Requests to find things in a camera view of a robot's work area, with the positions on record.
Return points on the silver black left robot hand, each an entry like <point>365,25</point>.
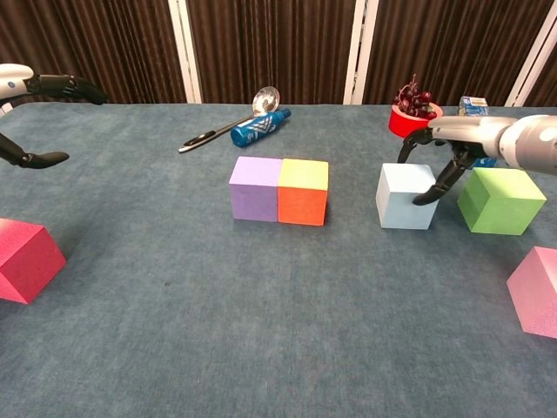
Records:
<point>56,85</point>

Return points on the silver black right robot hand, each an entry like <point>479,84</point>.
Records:
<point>470,132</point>

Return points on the green foam cube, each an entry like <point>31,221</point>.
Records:
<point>505,209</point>

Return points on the light blue foam cube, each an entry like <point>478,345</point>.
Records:
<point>400,213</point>

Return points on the pink cube with white face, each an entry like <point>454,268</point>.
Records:
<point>533,300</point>

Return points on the red cube with beige face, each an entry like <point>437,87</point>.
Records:
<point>30,265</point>

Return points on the orange cube with yellow face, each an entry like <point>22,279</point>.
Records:
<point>302,206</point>

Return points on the purple foam cube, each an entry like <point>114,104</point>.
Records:
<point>254,200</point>

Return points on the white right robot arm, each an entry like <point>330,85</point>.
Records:
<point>531,143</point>

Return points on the blue plastic packet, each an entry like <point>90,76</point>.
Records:
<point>473,106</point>

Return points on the blue spray bottle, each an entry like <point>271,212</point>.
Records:
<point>257,128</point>

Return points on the blue-grey table cloth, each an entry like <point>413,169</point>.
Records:
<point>278,326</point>

